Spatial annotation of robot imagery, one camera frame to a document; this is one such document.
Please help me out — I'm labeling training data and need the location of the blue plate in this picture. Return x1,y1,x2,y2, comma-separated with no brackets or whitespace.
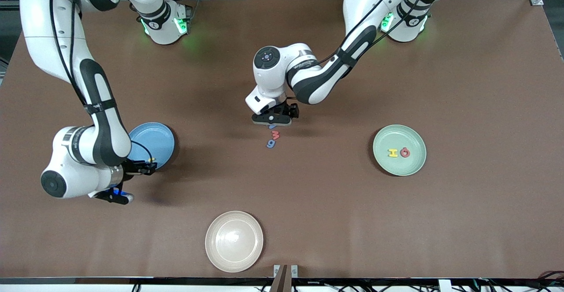
127,122,175,172

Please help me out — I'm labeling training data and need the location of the beige plate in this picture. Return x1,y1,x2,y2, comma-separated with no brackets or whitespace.
205,211,264,273

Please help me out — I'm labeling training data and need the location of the green plate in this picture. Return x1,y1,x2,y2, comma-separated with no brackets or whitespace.
373,125,427,177

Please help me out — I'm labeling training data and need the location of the brown table cover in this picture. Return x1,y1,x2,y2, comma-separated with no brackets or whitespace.
0,0,564,279

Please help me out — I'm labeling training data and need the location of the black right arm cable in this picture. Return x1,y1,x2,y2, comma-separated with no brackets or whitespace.
48,0,155,167

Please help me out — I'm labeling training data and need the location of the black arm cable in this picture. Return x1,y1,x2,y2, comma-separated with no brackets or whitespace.
48,0,155,167
304,0,428,69

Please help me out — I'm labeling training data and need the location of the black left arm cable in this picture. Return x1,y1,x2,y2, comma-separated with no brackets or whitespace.
304,0,428,69

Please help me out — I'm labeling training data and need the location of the grey metal edge bracket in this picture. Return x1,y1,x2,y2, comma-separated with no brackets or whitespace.
273,264,298,279

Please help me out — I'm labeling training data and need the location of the brown camera post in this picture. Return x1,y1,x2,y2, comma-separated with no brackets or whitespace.
270,265,288,292

